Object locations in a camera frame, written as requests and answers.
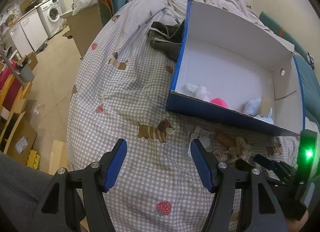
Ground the beige ruffled scrunchie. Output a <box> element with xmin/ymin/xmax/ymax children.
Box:
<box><xmin>213</xmin><ymin>132</ymin><xmax>252</xmax><ymax>167</ymax></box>

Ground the pink soft ball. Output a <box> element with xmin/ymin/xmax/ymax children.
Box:
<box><xmin>210</xmin><ymin>98</ymin><xmax>228</xmax><ymax>108</ymax></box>

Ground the light blue fluffy cloth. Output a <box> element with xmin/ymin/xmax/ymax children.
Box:
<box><xmin>243</xmin><ymin>97</ymin><xmax>274</xmax><ymax>124</ymax></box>

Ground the white fluffy scrunchie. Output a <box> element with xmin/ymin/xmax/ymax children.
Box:
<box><xmin>184</xmin><ymin>83</ymin><xmax>210</xmax><ymax>102</ymax></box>

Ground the checkered dog print duvet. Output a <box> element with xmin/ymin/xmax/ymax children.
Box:
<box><xmin>67</xmin><ymin>0</ymin><xmax>298</xmax><ymax>231</ymax></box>

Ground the yellow sponge on floor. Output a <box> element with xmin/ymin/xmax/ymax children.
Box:
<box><xmin>27</xmin><ymin>150</ymin><xmax>40</xmax><ymax>169</ymax></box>

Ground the blue and white cardboard box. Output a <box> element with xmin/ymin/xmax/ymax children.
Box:
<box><xmin>166</xmin><ymin>0</ymin><xmax>305</xmax><ymax>136</ymax></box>

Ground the teal pillow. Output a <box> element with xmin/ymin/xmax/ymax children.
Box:
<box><xmin>293</xmin><ymin>55</ymin><xmax>319</xmax><ymax>129</ymax></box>

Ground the dark green garment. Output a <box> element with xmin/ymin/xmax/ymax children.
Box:
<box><xmin>148</xmin><ymin>21</ymin><xmax>184</xmax><ymax>62</ymax></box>

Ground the brown cardboard box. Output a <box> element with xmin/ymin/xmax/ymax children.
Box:
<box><xmin>61</xmin><ymin>4</ymin><xmax>103</xmax><ymax>57</ymax></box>

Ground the white kitchen cabinet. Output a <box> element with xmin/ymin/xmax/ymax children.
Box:
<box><xmin>8</xmin><ymin>9</ymin><xmax>48</xmax><ymax>57</ymax></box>

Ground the teal headboard cushion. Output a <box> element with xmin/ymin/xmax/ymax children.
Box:
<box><xmin>259</xmin><ymin>11</ymin><xmax>308</xmax><ymax>61</ymax></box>

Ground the white washing machine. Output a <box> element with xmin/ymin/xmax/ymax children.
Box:
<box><xmin>36</xmin><ymin>0</ymin><xmax>64</xmax><ymax>39</ymax></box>

